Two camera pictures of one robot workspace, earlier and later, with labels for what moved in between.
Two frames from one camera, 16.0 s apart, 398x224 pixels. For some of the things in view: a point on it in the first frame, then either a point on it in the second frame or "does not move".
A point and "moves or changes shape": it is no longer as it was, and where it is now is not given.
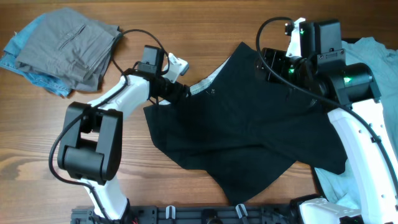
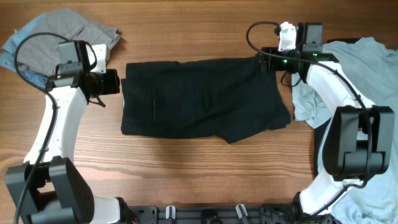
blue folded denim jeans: (11, 51) does not move
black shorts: (245, 130) moves or changes shape
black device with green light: (218, 214) does not move
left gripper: (177, 94) -> (113, 87)
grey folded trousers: (71, 47) does not move
